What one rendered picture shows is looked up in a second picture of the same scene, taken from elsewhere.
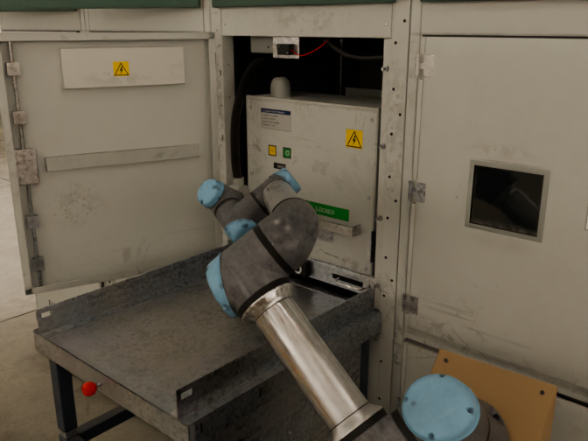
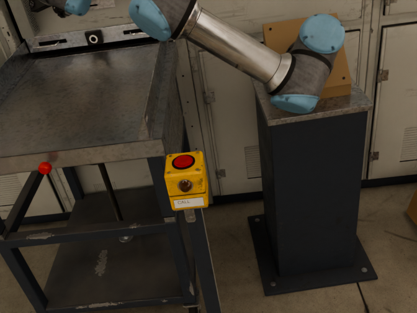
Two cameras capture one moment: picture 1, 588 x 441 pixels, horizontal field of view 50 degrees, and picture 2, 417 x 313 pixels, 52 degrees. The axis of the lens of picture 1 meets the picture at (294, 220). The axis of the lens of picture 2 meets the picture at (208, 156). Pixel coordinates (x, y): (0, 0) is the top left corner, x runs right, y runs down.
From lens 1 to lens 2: 74 cm
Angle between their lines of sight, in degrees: 37
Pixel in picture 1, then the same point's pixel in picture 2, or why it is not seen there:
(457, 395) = (331, 20)
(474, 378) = (292, 30)
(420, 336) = not seen: hidden behind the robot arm
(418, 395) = (311, 31)
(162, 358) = (77, 123)
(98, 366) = (36, 150)
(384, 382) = (188, 89)
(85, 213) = not seen: outside the picture
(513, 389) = not seen: hidden behind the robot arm
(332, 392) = (264, 54)
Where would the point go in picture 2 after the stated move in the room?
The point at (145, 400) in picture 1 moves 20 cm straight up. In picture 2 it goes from (108, 144) to (85, 72)
